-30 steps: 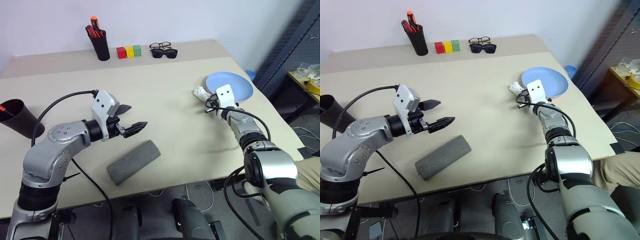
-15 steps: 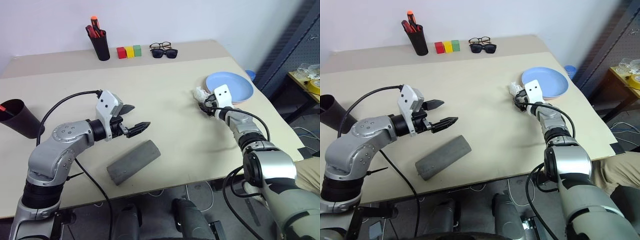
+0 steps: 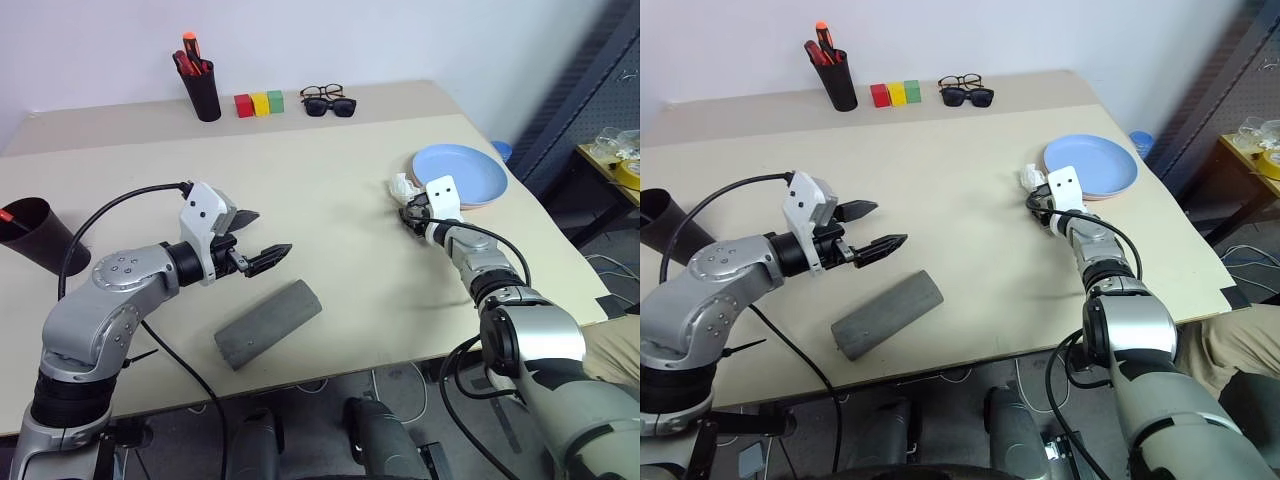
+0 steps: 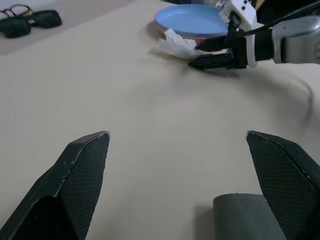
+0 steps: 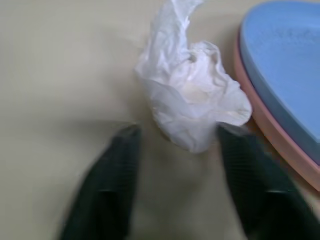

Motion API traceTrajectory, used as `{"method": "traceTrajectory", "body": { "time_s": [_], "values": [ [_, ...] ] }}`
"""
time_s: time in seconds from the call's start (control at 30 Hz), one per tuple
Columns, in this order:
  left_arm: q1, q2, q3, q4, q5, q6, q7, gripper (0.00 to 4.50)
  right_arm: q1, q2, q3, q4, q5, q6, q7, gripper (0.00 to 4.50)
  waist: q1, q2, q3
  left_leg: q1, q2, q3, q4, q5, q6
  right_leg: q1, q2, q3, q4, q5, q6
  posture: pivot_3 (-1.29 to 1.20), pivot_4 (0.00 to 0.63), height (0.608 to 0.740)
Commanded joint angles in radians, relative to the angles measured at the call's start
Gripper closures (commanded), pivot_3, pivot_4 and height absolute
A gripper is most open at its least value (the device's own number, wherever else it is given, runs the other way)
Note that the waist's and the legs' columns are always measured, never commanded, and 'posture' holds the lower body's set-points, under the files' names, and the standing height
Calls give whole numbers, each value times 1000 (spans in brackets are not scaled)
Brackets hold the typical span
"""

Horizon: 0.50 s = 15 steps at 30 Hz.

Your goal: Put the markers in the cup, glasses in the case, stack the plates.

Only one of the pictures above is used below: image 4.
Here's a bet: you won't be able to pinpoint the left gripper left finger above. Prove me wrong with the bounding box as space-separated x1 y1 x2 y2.
0 130 112 240

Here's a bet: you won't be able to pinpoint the pink plate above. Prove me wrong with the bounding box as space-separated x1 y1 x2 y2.
154 21 210 46

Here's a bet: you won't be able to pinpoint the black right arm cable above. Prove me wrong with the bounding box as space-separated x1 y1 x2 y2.
234 0 320 35

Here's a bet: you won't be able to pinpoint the black sunglasses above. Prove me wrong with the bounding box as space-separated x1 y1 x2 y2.
0 9 63 39

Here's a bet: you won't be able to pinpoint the white tissue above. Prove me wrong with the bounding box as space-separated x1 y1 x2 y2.
158 27 201 60

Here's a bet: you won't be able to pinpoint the blue plate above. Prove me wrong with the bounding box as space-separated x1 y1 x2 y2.
153 3 230 40

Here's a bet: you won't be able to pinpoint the grey glasses case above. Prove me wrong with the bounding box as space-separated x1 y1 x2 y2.
212 192 288 240

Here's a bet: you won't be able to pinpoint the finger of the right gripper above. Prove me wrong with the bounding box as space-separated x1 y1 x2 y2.
187 50 235 71
194 34 230 51

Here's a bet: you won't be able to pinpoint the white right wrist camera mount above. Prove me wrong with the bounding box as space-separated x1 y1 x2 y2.
218 0 259 69

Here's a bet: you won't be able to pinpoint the thin dark framed glasses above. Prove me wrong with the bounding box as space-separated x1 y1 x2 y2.
0 3 35 19

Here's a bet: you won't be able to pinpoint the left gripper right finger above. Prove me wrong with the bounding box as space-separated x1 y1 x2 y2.
245 129 320 240

